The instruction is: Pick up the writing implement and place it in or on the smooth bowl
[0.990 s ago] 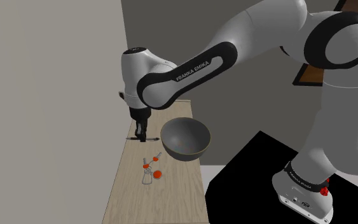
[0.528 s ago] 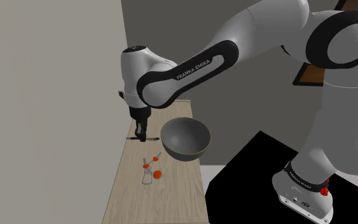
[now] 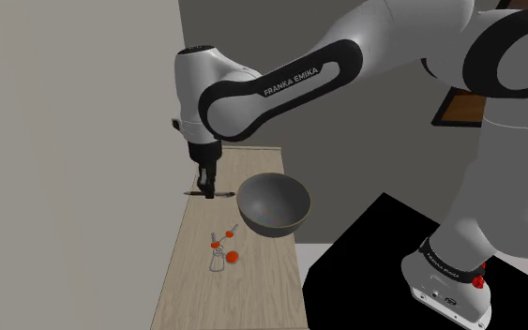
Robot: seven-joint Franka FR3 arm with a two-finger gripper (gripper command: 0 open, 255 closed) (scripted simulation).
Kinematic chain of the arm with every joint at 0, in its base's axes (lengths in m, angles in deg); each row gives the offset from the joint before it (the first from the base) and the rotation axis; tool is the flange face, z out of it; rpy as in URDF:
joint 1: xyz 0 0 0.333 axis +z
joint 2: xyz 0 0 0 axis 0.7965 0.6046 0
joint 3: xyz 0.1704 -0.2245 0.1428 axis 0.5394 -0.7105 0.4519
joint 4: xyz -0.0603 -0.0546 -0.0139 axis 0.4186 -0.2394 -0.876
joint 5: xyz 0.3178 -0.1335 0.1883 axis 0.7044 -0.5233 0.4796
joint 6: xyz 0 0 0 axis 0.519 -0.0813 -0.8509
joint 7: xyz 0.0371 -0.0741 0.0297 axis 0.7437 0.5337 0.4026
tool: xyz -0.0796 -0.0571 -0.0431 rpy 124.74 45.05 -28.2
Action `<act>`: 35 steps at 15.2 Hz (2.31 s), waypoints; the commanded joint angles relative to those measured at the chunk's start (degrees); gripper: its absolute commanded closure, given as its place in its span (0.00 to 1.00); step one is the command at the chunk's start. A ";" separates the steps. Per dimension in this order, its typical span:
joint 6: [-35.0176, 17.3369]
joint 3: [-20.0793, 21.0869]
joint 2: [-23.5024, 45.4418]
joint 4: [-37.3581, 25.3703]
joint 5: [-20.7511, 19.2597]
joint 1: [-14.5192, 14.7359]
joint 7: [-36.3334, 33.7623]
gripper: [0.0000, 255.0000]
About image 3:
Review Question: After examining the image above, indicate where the thin dark pen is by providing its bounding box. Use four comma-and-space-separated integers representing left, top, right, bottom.
183, 190, 236, 198

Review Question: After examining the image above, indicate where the black robot stand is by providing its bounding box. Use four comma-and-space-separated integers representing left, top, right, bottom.
301, 191, 528, 330

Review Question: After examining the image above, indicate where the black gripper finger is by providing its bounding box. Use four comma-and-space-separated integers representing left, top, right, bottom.
196, 162, 218, 200

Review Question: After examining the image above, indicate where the brown framed wall picture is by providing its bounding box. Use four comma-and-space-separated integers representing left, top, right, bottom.
430, 85, 488, 128

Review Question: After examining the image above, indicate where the grey bowl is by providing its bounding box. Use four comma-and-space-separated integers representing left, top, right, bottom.
236, 172, 312, 238

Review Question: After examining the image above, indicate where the wire tool with orange knobs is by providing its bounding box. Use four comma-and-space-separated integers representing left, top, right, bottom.
208, 223, 241, 274

